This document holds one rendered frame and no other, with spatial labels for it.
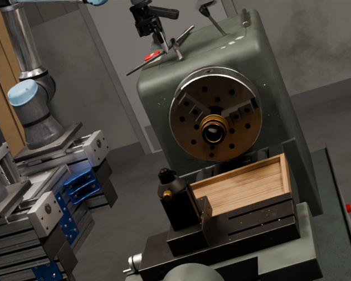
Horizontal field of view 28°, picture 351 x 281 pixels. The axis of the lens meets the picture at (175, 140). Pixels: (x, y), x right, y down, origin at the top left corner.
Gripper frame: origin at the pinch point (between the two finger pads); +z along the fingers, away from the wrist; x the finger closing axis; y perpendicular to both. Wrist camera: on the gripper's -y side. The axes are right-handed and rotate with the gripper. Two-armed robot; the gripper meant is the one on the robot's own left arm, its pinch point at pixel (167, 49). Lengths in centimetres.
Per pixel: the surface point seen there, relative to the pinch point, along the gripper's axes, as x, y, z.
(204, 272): 138, -16, 17
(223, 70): 26.4, -19.9, 8.0
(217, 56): 14.3, -18.3, 5.7
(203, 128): 46, -10, 19
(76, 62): -283, 127, 39
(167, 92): 16.4, 3.0, 11.3
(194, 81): 31.9, -10.3, 6.7
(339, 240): 39, -38, 76
